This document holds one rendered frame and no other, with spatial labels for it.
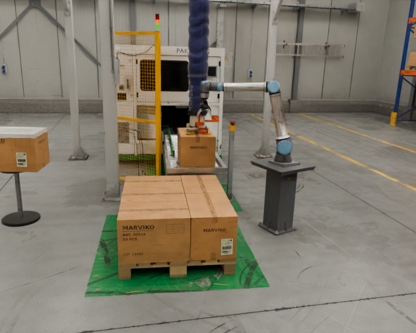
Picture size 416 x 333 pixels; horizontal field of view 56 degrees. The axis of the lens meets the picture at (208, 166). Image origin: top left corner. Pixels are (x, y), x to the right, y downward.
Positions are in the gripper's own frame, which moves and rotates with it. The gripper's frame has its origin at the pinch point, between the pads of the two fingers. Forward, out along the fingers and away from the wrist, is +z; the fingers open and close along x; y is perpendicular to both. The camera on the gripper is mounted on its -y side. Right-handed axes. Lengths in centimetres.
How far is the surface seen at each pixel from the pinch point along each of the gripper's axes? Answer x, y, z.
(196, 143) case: 4.4, 29.5, 33.7
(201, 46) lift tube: -1, 47, -71
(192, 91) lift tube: 8, 51, -22
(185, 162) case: 16, 29, 56
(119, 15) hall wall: 145, 893, -172
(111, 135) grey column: 104, 92, 37
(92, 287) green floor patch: 104, -113, 122
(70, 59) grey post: 188, 304, -49
